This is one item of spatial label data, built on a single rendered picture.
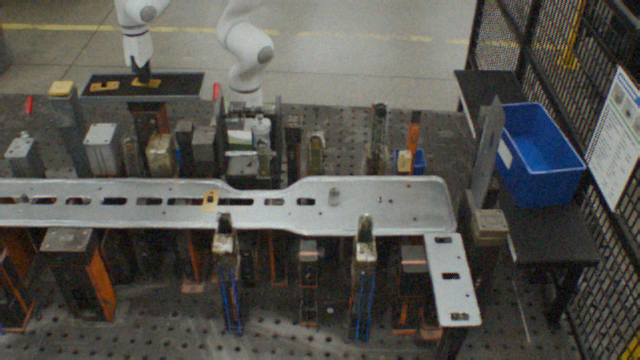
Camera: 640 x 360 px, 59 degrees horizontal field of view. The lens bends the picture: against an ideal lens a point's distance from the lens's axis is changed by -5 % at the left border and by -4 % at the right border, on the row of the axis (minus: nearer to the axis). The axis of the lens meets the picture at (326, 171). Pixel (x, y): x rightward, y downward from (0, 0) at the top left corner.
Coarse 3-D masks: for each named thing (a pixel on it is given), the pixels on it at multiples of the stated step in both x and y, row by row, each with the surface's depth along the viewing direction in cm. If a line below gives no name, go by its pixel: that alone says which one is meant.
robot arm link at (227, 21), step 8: (232, 0) 187; (240, 0) 185; (248, 0) 184; (256, 0) 186; (232, 8) 188; (240, 8) 187; (248, 8) 188; (224, 16) 192; (232, 16) 192; (240, 16) 194; (248, 16) 198; (224, 24) 194; (232, 24) 194; (216, 32) 198; (224, 32) 195; (224, 40) 195
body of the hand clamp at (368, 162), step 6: (366, 144) 174; (366, 150) 173; (366, 156) 172; (378, 156) 173; (366, 162) 173; (372, 162) 172; (378, 162) 172; (384, 162) 172; (366, 168) 174; (372, 168) 173; (378, 168) 173; (384, 168) 174; (366, 174) 175; (372, 174) 175; (378, 174) 175; (384, 174) 175
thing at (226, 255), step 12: (216, 228) 149; (216, 240) 146; (228, 240) 146; (216, 252) 144; (228, 252) 144; (216, 264) 147; (228, 264) 146; (216, 276) 151; (228, 276) 150; (228, 288) 155; (240, 288) 162; (228, 300) 158; (240, 300) 161; (228, 312) 161; (240, 312) 161; (228, 324) 164; (240, 324) 165
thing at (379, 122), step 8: (376, 104) 161; (384, 104) 162; (376, 112) 159; (384, 112) 159; (376, 120) 165; (384, 120) 164; (376, 128) 166; (384, 128) 165; (376, 136) 167; (384, 136) 166; (384, 144) 168
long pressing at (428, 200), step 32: (0, 192) 163; (32, 192) 163; (64, 192) 164; (96, 192) 164; (128, 192) 164; (160, 192) 165; (192, 192) 165; (224, 192) 165; (256, 192) 165; (288, 192) 166; (320, 192) 166; (352, 192) 166; (384, 192) 166; (416, 192) 167; (448, 192) 167; (0, 224) 154; (32, 224) 155; (64, 224) 155; (96, 224) 155; (128, 224) 155; (160, 224) 156; (192, 224) 156; (256, 224) 157; (288, 224) 157; (320, 224) 157; (352, 224) 157; (384, 224) 157; (416, 224) 157; (448, 224) 157
